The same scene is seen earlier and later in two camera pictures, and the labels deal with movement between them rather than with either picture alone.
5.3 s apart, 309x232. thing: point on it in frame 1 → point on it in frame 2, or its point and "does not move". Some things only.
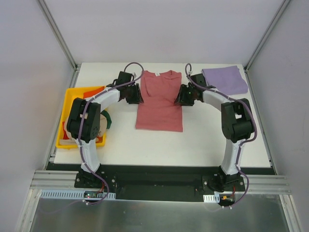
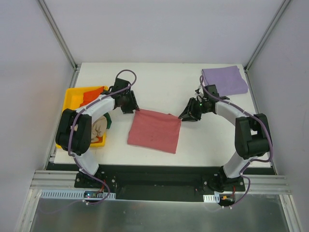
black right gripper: x=182 y=95 → x=191 y=110
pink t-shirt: x=159 y=112 → x=156 y=131
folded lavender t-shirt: x=228 y=79 does not move
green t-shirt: x=109 y=119 does not move
